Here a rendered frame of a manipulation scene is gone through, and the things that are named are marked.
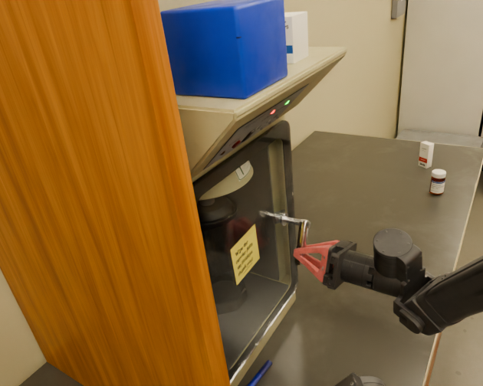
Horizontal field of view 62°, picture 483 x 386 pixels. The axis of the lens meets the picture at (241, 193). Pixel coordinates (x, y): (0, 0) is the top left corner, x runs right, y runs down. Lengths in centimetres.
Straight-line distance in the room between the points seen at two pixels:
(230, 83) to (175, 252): 18
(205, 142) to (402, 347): 63
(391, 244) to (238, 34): 40
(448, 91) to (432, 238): 246
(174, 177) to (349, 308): 68
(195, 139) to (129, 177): 8
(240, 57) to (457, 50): 314
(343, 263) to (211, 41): 45
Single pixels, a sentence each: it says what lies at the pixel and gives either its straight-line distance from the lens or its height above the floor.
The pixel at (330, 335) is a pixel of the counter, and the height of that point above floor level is 94.
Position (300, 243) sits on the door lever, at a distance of 78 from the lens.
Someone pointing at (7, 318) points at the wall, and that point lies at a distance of 97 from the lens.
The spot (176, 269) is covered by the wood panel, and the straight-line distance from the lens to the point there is 44.
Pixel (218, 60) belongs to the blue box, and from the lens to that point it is 44.
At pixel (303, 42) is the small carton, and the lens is 61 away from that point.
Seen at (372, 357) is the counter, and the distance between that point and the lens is 89.
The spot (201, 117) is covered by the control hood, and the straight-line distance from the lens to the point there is 43.
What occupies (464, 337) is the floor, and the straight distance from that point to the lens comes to 230.
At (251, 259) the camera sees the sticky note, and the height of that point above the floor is 119.
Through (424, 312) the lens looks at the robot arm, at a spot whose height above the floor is 116.
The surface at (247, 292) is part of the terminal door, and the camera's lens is 73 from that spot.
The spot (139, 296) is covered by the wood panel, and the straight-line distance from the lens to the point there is 54.
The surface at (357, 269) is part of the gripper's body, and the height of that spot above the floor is 116.
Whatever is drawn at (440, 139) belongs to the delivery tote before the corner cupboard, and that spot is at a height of 33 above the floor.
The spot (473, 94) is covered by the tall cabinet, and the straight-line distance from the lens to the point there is 357.
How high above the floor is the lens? 163
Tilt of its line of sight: 28 degrees down
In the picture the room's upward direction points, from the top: 7 degrees counter-clockwise
